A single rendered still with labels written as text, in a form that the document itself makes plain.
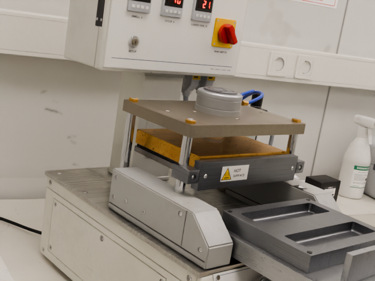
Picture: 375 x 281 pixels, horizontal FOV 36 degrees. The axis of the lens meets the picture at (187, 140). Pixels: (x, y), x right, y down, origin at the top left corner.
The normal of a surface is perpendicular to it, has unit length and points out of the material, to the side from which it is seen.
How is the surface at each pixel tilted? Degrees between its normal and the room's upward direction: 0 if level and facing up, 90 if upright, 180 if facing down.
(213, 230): 41
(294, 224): 0
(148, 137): 90
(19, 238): 0
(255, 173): 90
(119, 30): 90
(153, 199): 90
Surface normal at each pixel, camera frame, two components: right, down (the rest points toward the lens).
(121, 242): -0.76, 0.03
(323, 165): 0.47, 0.26
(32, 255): 0.15, -0.96
